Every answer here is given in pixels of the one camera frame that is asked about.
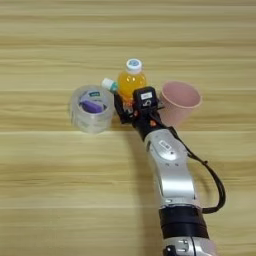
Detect white and teal glue stick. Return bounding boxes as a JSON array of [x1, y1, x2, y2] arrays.
[[101, 77, 120, 94]]

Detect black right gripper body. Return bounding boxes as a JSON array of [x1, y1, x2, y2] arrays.
[[119, 105, 168, 142]]

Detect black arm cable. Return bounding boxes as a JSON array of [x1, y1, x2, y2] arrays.
[[165, 125, 227, 215]]

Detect orange juice bottle white cap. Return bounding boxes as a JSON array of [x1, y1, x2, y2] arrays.
[[116, 57, 149, 105]]

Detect clear plastic container purple inside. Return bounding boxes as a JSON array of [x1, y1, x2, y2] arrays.
[[68, 84, 116, 135]]

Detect pink plastic cup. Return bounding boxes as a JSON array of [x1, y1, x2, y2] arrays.
[[157, 80, 203, 128]]

